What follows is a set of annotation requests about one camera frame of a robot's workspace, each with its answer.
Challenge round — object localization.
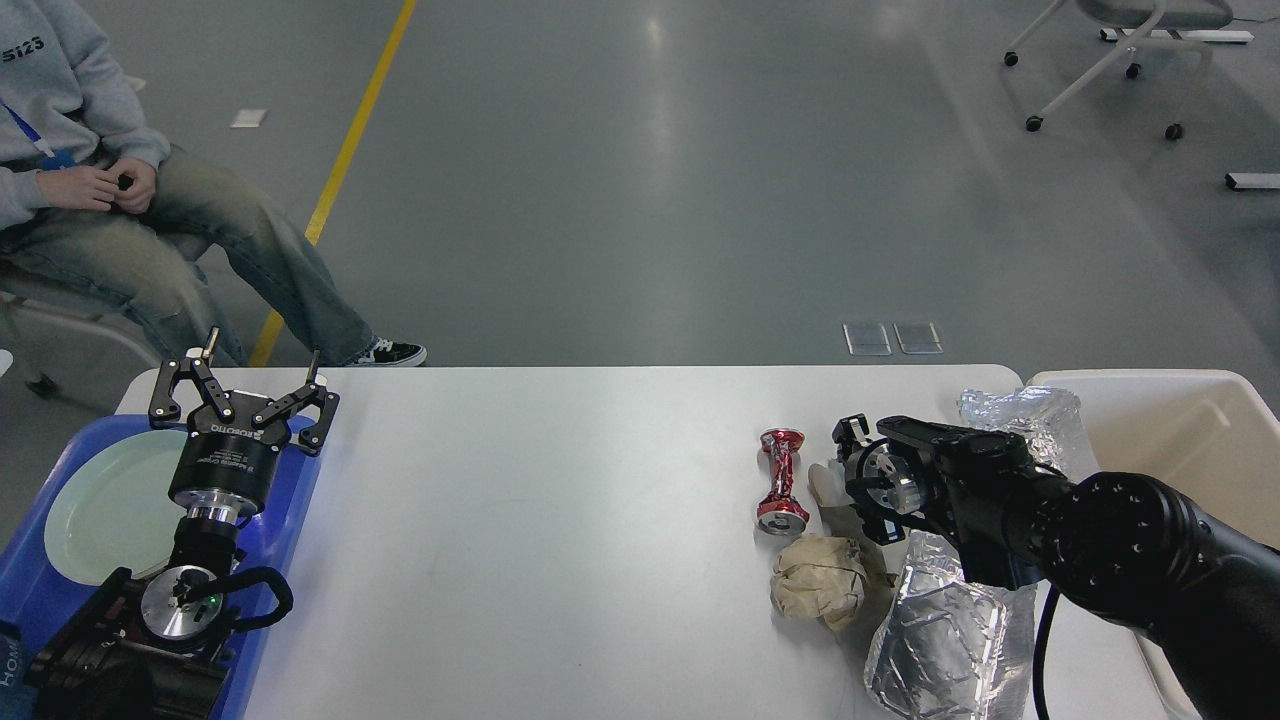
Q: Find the seated person grey hoodie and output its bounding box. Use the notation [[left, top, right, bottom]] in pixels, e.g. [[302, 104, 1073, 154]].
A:
[[1, 1, 428, 368]]

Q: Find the mint green plate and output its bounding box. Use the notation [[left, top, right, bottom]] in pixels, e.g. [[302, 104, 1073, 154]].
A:
[[44, 430, 187, 585]]

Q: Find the left floor outlet plate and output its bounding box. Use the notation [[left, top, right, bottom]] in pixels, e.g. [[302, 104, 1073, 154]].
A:
[[844, 322, 893, 357]]

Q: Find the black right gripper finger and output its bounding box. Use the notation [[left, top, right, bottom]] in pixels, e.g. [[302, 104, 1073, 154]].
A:
[[852, 495, 908, 546], [832, 414, 873, 480]]

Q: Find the right floor outlet plate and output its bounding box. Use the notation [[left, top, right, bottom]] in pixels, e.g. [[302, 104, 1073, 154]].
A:
[[893, 322, 945, 355]]

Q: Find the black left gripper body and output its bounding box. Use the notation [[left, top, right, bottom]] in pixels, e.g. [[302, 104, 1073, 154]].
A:
[[168, 421, 293, 516]]

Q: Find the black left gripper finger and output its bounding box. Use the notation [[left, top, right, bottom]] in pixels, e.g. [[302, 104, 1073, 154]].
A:
[[252, 351, 340, 457], [148, 325, 241, 430]]

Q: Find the crushed red soda can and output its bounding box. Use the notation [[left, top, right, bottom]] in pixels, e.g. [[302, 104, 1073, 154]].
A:
[[756, 428, 810, 537]]

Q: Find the blue plastic tray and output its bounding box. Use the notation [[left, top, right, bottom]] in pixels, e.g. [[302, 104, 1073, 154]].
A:
[[1, 415, 321, 719]]

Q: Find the floor outlet plate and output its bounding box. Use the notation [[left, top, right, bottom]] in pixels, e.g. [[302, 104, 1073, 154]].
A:
[[893, 322, 945, 355], [844, 322, 893, 357]]

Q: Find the beige plastic bin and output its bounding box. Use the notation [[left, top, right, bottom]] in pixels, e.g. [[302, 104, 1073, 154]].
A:
[[1033, 369, 1279, 719]]

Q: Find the white paper cup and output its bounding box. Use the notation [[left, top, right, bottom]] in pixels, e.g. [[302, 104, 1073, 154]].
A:
[[806, 457, 877, 548]]

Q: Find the crumpled brown paper ball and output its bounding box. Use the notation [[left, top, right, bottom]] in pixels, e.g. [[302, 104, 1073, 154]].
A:
[[771, 534, 899, 632]]

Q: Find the white floor bar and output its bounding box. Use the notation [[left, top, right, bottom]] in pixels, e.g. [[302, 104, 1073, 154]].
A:
[[1224, 172, 1280, 192]]

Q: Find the white desk foot bar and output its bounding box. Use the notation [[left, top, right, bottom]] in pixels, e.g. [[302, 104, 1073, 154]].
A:
[[1100, 28, 1254, 45]]

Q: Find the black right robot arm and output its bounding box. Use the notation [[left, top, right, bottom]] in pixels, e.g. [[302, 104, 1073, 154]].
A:
[[832, 414, 1279, 719]]

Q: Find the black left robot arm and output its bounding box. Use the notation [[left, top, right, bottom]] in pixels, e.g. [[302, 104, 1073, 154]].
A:
[[24, 327, 340, 719]]

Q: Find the silver foil bag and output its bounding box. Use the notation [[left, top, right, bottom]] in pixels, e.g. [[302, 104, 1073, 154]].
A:
[[957, 386, 1100, 482]]

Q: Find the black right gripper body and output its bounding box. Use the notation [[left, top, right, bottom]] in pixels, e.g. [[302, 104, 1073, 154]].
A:
[[845, 438, 936, 521]]

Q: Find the white chair of person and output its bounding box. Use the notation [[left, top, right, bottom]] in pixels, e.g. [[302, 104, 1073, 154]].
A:
[[1, 260, 160, 398]]

